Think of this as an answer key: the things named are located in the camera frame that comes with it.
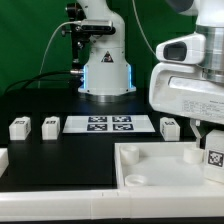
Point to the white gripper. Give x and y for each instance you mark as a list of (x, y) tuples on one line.
[(181, 90)]

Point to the white square tabletop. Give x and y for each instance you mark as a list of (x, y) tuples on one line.
[(155, 164)]

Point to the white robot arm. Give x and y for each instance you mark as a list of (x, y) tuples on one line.
[(106, 74)]

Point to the white front fence bar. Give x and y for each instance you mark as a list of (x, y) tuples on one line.
[(149, 202)]

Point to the white fence bar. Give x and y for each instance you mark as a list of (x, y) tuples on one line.
[(149, 202), (4, 162)]

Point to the white sheet with markers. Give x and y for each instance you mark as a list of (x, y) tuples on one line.
[(108, 124)]

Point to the white left fence bar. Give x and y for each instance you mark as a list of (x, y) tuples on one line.
[(4, 162)]

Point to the black camera on stand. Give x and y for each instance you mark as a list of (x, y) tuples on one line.
[(81, 29)]

